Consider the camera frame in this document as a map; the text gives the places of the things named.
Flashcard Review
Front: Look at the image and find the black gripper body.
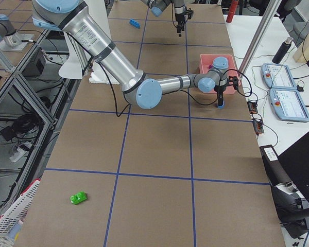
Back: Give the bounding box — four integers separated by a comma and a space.
214, 77, 239, 99
174, 6, 193, 26

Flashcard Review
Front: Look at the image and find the long blue block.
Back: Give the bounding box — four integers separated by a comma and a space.
129, 19, 141, 29

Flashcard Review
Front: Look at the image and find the green block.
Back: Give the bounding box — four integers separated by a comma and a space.
70, 191, 88, 205

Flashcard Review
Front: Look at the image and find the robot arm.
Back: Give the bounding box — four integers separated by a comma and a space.
142, 0, 194, 37
32, 1, 239, 109

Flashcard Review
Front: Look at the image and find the pink plastic box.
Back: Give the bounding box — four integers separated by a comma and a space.
199, 54, 239, 80

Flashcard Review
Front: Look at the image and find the upper teach pendant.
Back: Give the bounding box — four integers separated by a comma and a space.
261, 63, 297, 89

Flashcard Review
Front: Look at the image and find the teach pendant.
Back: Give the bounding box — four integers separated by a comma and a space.
261, 63, 297, 89
269, 88, 309, 122

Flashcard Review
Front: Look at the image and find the red bottle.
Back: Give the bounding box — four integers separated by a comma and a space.
226, 0, 239, 23

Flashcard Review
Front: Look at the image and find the black water bottle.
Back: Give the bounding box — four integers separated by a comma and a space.
272, 37, 294, 64

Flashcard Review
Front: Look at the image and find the lower teach pendant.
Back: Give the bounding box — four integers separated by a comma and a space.
269, 88, 309, 122

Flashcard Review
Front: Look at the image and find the black laptop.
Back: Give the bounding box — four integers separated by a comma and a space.
278, 131, 309, 202

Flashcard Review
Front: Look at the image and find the white plastic basket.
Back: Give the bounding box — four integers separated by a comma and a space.
0, 179, 40, 246

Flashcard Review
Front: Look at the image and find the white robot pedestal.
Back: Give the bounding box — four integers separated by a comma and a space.
85, 0, 111, 84

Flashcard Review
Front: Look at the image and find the aluminium frame post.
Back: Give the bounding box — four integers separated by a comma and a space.
239, 0, 281, 79

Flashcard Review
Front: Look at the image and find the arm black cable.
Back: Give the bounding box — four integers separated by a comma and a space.
92, 58, 253, 118

